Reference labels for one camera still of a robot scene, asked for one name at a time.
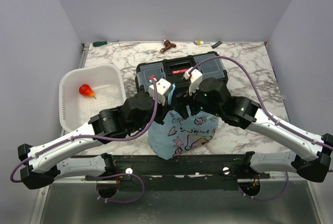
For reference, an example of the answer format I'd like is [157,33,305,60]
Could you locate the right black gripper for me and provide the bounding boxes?
[173,80,222,119]

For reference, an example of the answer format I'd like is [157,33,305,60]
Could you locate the light blue plastic bag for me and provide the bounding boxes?
[147,82,219,161]

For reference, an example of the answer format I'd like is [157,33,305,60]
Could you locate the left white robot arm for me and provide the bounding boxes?
[10,90,168,190]

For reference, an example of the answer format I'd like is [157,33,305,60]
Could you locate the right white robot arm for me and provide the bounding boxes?
[177,75,332,182]

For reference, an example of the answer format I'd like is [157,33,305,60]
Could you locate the red fake pear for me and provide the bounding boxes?
[79,84,96,98]

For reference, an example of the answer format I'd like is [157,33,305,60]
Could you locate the black plastic toolbox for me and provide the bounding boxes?
[135,51,228,92]

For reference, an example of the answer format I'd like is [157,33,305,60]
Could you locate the brown faucet tap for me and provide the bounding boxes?
[160,38,176,53]

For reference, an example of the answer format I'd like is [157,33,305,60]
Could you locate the yellow white small connector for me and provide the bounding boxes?
[194,40,205,46]

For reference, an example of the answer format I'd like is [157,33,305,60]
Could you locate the small black clip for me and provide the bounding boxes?
[211,41,222,49]

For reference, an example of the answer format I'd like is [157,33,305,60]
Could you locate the white plastic basket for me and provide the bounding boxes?
[59,64,126,132]

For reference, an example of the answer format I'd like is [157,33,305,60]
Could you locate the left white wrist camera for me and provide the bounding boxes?
[148,75,173,106]

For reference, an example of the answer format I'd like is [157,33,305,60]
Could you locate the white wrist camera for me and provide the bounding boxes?
[148,75,173,106]
[183,67,203,96]

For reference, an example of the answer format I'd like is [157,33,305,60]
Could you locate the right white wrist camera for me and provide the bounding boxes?
[183,67,203,96]

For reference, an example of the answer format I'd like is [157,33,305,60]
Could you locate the green handled screwdriver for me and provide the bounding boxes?
[92,40,118,47]

